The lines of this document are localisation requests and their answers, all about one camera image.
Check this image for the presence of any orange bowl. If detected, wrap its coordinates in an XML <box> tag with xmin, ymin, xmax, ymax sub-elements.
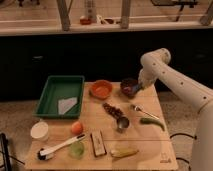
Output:
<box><xmin>90</xmin><ymin>80</ymin><xmax>113</xmax><ymax>100</ymax></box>

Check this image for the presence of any purple bowl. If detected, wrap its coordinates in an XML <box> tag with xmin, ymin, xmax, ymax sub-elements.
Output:
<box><xmin>120</xmin><ymin>78</ymin><xmax>139</xmax><ymax>98</ymax></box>

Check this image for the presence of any black stand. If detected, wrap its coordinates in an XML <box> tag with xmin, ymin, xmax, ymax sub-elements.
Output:
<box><xmin>0</xmin><ymin>132</ymin><xmax>26</xmax><ymax>171</ymax></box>

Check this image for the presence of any metal measuring cup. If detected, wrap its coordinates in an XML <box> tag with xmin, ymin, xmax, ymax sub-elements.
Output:
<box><xmin>116</xmin><ymin>117</ymin><xmax>129</xmax><ymax>133</ymax></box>

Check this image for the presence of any green chili pepper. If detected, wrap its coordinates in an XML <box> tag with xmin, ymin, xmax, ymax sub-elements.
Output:
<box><xmin>140</xmin><ymin>118</ymin><xmax>165</xmax><ymax>131</ymax></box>

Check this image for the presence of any brown grape bunch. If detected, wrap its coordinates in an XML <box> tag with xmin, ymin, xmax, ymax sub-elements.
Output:
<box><xmin>103</xmin><ymin>103</ymin><xmax>123</xmax><ymax>119</ymax></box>

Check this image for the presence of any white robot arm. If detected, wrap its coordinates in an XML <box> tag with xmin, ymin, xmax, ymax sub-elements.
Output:
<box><xmin>138</xmin><ymin>48</ymin><xmax>213</xmax><ymax>171</ymax></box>

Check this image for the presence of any black cable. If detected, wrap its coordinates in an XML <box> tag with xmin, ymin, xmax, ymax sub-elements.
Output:
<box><xmin>169</xmin><ymin>132</ymin><xmax>198</xmax><ymax>171</ymax></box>

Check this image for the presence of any white dish brush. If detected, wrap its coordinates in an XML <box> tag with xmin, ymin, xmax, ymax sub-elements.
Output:
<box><xmin>37</xmin><ymin>134</ymin><xmax>85</xmax><ymax>160</ymax></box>

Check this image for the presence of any grey folded cloth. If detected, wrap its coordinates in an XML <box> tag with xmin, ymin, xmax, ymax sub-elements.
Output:
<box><xmin>58</xmin><ymin>97</ymin><xmax>77</xmax><ymax>115</ymax></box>

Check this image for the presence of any green plastic tray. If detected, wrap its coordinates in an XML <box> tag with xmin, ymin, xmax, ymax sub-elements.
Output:
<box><xmin>35</xmin><ymin>75</ymin><xmax>84</xmax><ymax>119</ymax></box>

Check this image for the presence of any orange fruit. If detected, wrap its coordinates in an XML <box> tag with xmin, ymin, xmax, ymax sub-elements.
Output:
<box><xmin>71</xmin><ymin>121</ymin><xmax>83</xmax><ymax>135</ymax></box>

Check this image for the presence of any brown white eraser block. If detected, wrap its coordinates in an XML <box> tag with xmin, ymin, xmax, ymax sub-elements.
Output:
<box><xmin>90</xmin><ymin>131</ymin><xmax>107</xmax><ymax>157</ymax></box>

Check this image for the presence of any blue sponge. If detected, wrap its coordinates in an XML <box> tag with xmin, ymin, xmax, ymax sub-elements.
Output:
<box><xmin>132</xmin><ymin>84</ymin><xmax>142</xmax><ymax>94</ymax></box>

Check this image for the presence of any white round container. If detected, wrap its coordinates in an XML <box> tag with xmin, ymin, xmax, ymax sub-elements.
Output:
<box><xmin>30</xmin><ymin>121</ymin><xmax>49</xmax><ymax>141</ymax></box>

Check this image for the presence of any red object on shelf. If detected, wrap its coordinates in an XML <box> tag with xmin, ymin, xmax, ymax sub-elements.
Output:
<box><xmin>79</xmin><ymin>16</ymin><xmax>92</xmax><ymax>25</ymax></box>

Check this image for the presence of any green cup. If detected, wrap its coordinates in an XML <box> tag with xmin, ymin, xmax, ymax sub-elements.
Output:
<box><xmin>69</xmin><ymin>141</ymin><xmax>84</xmax><ymax>159</ymax></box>

